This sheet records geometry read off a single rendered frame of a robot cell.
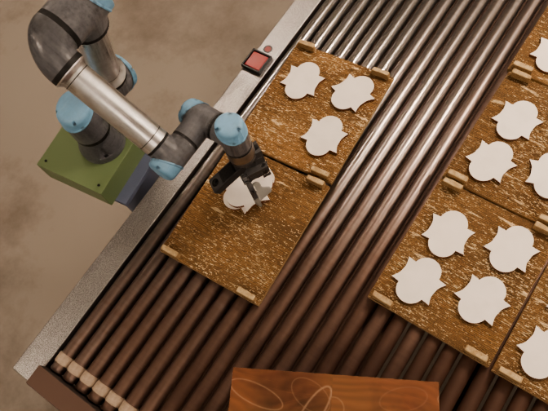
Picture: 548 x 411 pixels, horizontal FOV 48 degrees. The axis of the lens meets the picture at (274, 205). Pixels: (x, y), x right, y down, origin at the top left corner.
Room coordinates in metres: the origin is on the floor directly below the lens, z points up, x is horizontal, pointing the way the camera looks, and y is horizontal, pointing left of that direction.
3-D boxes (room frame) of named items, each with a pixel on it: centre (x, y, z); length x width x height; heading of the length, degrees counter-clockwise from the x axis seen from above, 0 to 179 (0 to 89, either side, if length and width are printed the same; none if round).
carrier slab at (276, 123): (1.05, -0.23, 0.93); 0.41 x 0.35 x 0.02; 129
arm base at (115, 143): (1.21, 0.43, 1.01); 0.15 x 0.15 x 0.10
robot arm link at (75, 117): (1.21, 0.43, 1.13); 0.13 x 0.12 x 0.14; 125
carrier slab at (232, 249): (0.78, 0.10, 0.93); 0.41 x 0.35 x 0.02; 129
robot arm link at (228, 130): (0.85, 0.03, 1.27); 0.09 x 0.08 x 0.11; 35
